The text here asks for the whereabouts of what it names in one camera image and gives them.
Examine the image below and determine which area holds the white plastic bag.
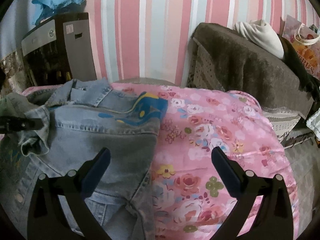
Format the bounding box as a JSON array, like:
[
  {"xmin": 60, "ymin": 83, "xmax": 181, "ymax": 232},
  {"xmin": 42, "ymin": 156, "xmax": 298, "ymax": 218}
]
[{"xmin": 306, "ymin": 109, "xmax": 320, "ymax": 141}]

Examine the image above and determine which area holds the brown patterned curtain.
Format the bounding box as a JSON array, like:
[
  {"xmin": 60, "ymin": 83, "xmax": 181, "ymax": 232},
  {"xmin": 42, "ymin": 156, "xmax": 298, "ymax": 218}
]
[{"xmin": 1, "ymin": 49, "xmax": 29, "ymax": 97}]

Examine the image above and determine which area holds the blue denim jacket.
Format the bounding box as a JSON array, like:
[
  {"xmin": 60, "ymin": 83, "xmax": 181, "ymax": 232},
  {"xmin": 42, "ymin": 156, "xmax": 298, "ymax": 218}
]
[{"xmin": 1, "ymin": 79, "xmax": 168, "ymax": 239}]

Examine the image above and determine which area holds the floral paper gift bag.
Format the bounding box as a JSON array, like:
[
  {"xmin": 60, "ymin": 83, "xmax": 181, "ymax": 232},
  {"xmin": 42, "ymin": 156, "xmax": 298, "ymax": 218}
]
[{"xmin": 282, "ymin": 15, "xmax": 319, "ymax": 80}]

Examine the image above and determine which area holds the black silver air cooler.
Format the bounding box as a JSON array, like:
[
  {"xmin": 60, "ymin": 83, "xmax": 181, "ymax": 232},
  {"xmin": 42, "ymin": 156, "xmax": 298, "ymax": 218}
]
[{"xmin": 21, "ymin": 12, "xmax": 97, "ymax": 86}]

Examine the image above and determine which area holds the white cloth bundle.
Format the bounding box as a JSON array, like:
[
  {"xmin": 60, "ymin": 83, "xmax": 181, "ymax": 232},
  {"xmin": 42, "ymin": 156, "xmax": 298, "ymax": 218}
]
[{"xmin": 233, "ymin": 20, "xmax": 284, "ymax": 60}]

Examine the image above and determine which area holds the pink floral bed sheet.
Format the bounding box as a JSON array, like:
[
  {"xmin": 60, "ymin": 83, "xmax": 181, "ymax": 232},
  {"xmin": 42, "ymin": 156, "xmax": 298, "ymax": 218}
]
[{"xmin": 112, "ymin": 85, "xmax": 299, "ymax": 239}]

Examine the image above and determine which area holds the dark grey fuzzy blanket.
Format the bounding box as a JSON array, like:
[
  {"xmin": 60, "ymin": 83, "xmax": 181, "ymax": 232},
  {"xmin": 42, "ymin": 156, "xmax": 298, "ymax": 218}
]
[{"xmin": 187, "ymin": 23, "xmax": 319, "ymax": 119}]

